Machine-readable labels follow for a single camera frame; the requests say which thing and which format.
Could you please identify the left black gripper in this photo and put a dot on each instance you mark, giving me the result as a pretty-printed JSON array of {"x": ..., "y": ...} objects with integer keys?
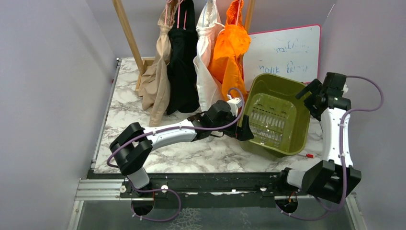
[{"x": 242, "y": 133}]

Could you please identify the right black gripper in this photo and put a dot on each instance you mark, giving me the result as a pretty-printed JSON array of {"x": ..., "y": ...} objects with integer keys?
[{"x": 314, "y": 86}]

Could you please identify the pink framed whiteboard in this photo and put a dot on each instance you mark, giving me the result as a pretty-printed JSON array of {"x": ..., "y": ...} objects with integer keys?
[{"x": 291, "y": 53}]

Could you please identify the olive green plastic bin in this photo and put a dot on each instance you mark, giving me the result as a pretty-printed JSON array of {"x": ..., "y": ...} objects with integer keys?
[{"x": 278, "y": 120}]

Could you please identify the orange shorts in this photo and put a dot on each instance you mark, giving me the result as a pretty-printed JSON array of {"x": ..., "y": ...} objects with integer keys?
[{"x": 226, "y": 65}]

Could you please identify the pink wire hanger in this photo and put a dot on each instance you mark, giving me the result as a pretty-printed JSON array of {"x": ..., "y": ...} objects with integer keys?
[{"x": 238, "y": 4}]

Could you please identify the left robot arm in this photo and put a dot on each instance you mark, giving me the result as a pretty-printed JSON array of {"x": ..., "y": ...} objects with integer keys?
[{"x": 132, "y": 147}]

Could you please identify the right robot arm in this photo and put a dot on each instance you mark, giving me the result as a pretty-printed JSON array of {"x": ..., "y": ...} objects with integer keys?
[{"x": 330, "y": 149}]

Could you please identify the white shorts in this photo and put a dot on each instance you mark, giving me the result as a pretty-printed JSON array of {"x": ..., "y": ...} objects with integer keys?
[{"x": 208, "y": 87}]

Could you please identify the black shorts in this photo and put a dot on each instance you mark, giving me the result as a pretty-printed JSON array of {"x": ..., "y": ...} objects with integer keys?
[{"x": 181, "y": 70}]

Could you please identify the beige shorts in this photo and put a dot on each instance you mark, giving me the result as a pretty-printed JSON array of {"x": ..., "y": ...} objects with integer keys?
[{"x": 155, "y": 87}]

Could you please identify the pink hanger of black shorts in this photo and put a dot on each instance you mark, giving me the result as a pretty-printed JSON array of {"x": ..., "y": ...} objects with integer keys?
[{"x": 181, "y": 15}]

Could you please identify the wooden clothes rack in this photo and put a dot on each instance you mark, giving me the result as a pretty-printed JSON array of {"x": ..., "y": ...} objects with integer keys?
[{"x": 141, "y": 63}]

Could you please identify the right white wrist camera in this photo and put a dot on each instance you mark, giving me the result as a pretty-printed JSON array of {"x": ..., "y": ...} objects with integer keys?
[{"x": 345, "y": 89}]

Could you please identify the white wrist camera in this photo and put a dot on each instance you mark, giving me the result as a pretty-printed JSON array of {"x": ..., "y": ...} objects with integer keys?
[
  {"x": 235, "y": 105},
  {"x": 345, "y": 89}
]

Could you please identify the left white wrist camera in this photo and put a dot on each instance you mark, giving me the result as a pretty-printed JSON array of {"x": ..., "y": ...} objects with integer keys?
[{"x": 235, "y": 105}]

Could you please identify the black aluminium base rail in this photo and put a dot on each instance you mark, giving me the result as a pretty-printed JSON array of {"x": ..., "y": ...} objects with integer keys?
[{"x": 204, "y": 190}]

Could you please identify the blue wire hanger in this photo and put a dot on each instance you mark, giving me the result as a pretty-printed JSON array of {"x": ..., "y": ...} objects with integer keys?
[{"x": 203, "y": 16}]

